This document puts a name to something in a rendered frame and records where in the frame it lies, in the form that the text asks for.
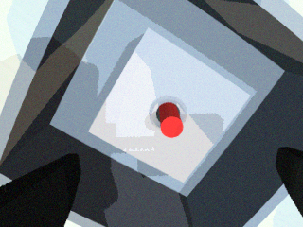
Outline red peg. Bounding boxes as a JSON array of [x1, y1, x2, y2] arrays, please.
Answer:
[[159, 102, 183, 138]]

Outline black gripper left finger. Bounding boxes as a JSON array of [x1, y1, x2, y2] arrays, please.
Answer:
[[0, 153, 81, 227]]

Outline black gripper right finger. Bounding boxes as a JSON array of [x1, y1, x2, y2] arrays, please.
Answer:
[[276, 147, 303, 218]]

